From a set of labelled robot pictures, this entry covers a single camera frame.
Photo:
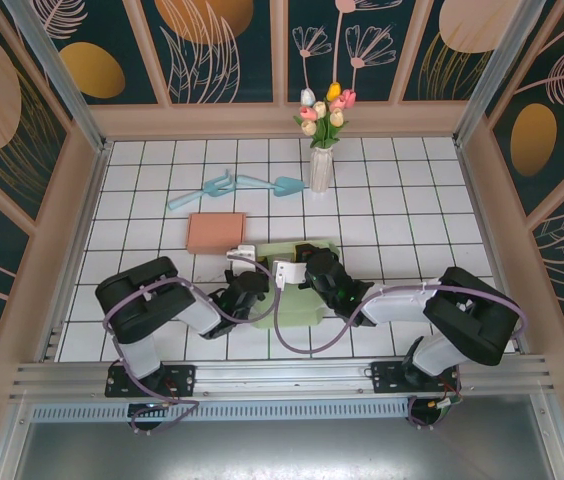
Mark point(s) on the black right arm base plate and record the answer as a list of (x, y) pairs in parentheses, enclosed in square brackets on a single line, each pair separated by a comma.
[(387, 380)]

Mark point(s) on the light blue toy trowel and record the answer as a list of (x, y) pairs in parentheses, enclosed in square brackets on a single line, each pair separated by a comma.
[(289, 186)]

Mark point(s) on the aluminium frame post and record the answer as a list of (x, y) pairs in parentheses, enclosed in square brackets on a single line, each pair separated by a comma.
[(494, 75), (68, 85)]

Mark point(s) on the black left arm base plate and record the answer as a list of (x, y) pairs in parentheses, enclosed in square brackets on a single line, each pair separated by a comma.
[(182, 380)]

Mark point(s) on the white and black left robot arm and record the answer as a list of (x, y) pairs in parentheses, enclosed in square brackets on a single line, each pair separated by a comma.
[(142, 300)]

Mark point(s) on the artificial tulip bouquet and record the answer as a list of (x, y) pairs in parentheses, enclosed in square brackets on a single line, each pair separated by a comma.
[(324, 127)]

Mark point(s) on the aluminium table side rail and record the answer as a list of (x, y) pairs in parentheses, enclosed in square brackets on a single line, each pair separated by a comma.
[(486, 225), (77, 240)]

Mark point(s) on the white ribbed vase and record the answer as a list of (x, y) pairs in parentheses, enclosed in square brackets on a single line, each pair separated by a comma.
[(321, 170)]

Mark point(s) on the grey metal sheet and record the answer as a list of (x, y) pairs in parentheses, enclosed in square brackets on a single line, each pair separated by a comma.
[(282, 450)]

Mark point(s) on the light blue toy garden fork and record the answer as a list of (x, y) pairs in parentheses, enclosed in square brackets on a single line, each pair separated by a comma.
[(212, 189)]

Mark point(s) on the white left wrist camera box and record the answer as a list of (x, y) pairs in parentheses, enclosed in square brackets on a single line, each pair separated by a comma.
[(242, 252)]

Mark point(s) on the green paper box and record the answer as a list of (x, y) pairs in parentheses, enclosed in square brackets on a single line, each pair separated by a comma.
[(297, 312)]

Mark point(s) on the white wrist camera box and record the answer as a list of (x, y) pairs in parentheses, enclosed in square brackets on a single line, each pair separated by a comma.
[(292, 270), (242, 252)]

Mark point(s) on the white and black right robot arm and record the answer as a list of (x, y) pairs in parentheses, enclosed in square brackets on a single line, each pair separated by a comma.
[(467, 315)]

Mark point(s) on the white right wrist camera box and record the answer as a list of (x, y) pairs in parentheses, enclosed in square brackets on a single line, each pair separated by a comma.
[(292, 270)]

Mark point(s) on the aluminium mounting rail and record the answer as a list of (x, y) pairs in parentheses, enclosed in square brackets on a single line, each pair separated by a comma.
[(282, 377)]

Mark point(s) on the pink paper box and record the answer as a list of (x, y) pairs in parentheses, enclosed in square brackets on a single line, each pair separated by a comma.
[(214, 232)]

